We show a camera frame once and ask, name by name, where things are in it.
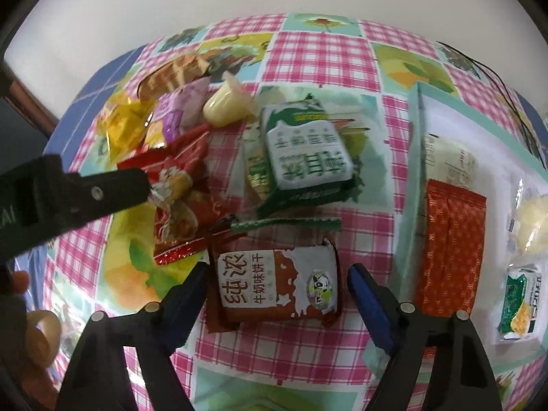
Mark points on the beige tape roll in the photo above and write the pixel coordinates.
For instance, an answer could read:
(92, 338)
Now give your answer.
(40, 338)

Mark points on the orange plastic bag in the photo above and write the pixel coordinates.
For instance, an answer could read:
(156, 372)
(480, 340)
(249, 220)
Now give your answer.
(40, 383)

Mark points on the red peanut packet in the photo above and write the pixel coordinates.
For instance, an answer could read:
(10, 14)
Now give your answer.
(184, 171)

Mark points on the green and white biscuit packet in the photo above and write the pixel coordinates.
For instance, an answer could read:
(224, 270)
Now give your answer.
(308, 154)

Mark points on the brown wooden door frame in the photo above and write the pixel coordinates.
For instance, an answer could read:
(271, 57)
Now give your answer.
(30, 98)

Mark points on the red patterned packet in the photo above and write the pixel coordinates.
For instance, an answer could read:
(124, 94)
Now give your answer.
(451, 244)

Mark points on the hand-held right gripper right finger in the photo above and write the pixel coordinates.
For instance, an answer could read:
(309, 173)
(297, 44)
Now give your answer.
(372, 304)

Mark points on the green serrated wrapper strip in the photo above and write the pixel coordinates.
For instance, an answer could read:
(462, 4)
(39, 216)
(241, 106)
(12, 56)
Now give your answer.
(287, 224)

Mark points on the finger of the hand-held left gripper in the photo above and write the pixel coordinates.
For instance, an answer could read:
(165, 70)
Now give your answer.
(97, 192)

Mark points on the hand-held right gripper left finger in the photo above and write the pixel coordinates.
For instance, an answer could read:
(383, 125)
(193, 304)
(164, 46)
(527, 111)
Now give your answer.
(188, 304)

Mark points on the yellow bread packet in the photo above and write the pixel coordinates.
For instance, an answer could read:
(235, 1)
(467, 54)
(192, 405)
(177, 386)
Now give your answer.
(128, 128)

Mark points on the brown striped cake packet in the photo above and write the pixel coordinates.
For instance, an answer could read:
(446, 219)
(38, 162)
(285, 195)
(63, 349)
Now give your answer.
(171, 75)

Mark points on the green corn snack packet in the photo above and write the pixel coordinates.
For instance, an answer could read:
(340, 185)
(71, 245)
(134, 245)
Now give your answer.
(520, 304)

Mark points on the white tray with teal rim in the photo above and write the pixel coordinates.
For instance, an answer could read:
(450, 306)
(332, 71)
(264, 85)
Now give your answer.
(496, 171)

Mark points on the clear packet with round pastry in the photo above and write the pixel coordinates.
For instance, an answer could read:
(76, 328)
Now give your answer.
(533, 222)

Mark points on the brown milk biscuit packet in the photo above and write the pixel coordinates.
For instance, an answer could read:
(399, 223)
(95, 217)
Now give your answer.
(274, 287)

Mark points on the yellow-green cracker packet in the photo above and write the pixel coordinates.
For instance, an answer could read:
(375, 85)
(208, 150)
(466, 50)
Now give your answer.
(257, 167)

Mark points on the purple snack packet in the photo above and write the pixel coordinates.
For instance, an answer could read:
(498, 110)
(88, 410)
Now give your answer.
(180, 111)

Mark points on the pink checked fruit-print tablecloth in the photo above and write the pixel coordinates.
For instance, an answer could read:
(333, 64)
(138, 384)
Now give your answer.
(325, 51)

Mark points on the cream jelly cup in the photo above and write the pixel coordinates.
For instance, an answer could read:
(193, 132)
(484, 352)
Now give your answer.
(224, 105)

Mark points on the white printed snack packet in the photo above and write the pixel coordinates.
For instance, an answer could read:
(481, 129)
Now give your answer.
(451, 158)

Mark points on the person's left hand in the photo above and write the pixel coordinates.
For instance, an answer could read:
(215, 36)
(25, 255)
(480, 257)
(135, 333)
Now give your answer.
(19, 283)

